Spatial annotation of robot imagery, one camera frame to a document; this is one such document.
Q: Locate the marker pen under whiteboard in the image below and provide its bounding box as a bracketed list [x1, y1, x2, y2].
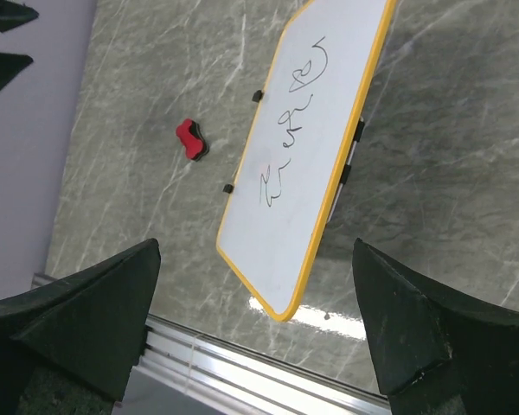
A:
[327, 117, 365, 222]

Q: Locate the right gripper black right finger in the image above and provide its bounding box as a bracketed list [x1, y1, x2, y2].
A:
[353, 239, 519, 414]

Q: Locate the yellow framed whiteboard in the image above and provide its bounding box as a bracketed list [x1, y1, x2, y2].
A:
[216, 1, 395, 322]

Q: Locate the red black whiteboard eraser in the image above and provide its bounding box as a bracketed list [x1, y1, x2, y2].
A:
[176, 118, 208, 162]

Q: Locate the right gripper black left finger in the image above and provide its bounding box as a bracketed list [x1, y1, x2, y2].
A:
[0, 239, 161, 414]

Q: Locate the aluminium rail frame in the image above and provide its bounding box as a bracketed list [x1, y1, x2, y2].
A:
[29, 271, 393, 415]

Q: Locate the black clip on whiteboard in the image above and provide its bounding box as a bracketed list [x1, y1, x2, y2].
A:
[252, 90, 264, 103]

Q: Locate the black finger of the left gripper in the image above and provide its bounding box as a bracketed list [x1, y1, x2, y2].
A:
[0, 0, 39, 33]
[0, 53, 34, 92]

